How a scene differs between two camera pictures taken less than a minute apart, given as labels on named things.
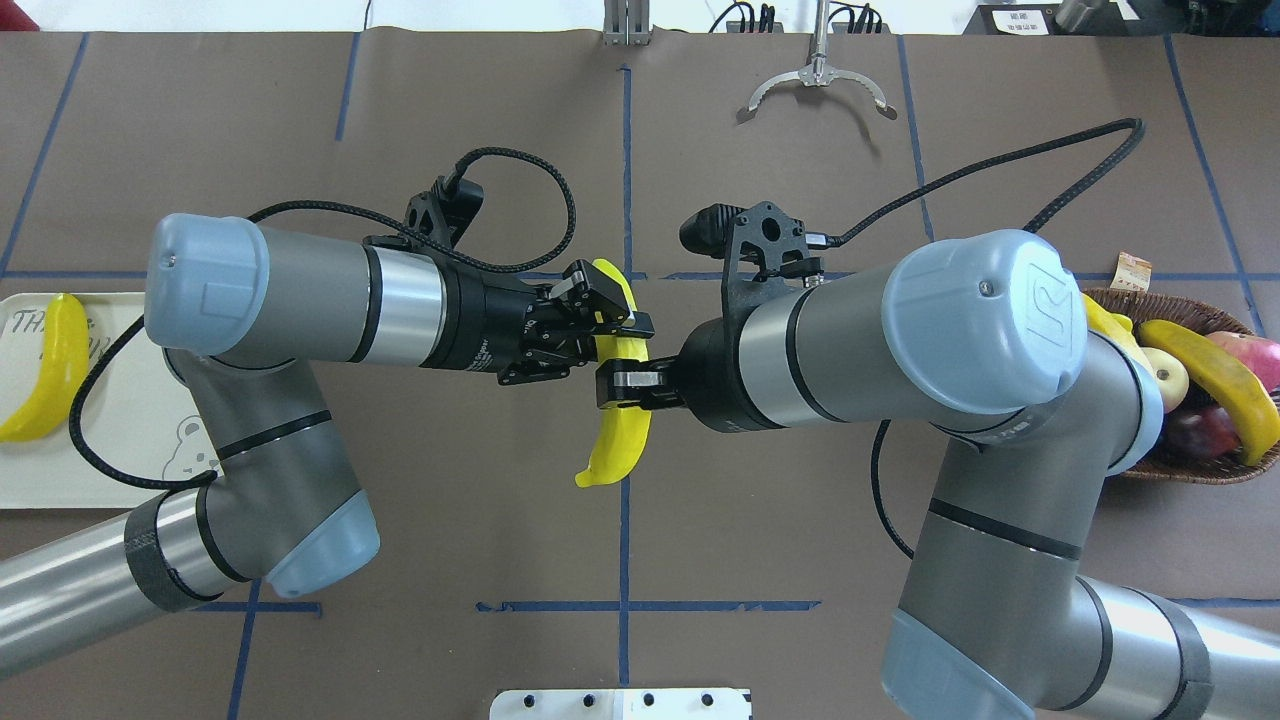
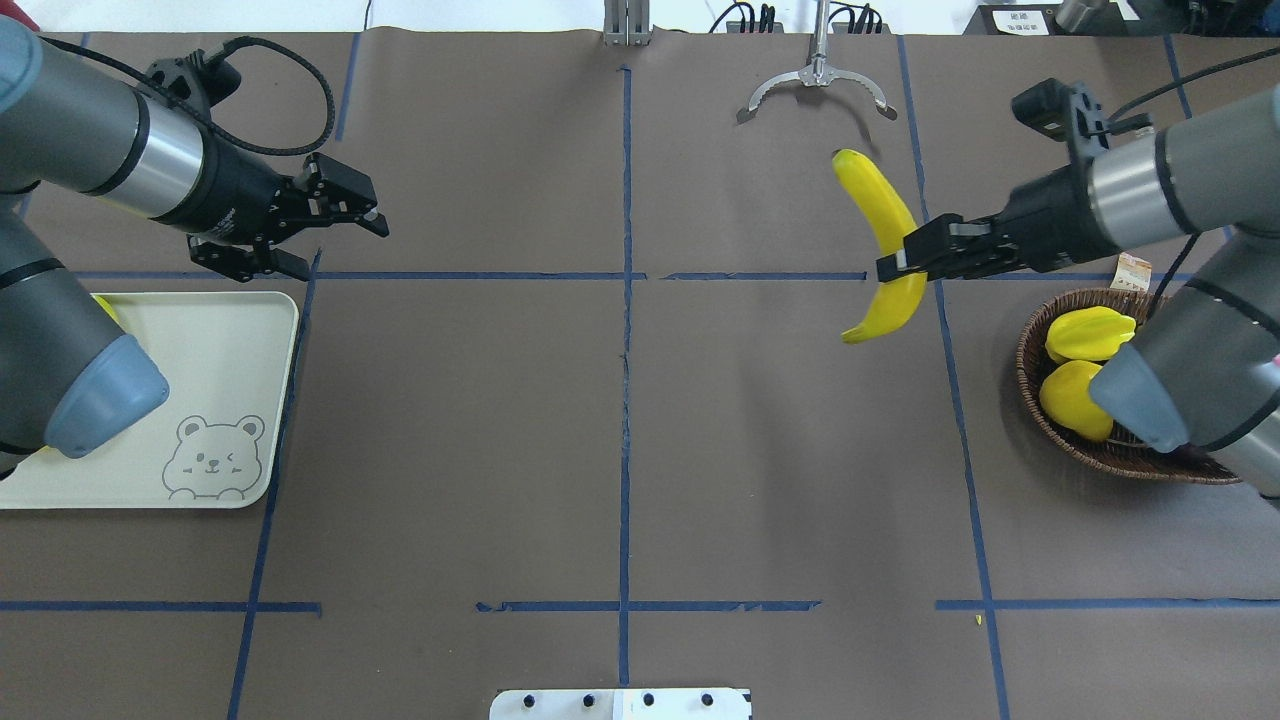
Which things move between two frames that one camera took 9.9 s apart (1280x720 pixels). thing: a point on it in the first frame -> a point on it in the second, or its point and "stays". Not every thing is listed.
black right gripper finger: x=630 y=383 -> x=947 y=248
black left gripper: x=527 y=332 -> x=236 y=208
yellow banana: x=1114 y=325 -> x=889 y=218
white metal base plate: x=621 y=704 stays
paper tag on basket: x=1132 y=273 stays
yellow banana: x=626 y=430 -> x=107 y=305
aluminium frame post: x=626 y=23 stays
